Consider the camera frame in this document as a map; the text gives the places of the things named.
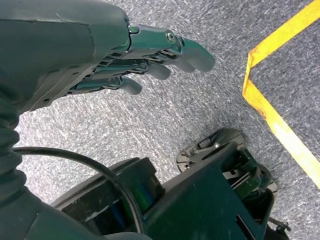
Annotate yellow floor tape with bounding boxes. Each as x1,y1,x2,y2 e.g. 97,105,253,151
242,0,320,190

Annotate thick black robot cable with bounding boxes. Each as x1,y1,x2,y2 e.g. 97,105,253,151
12,146,147,237

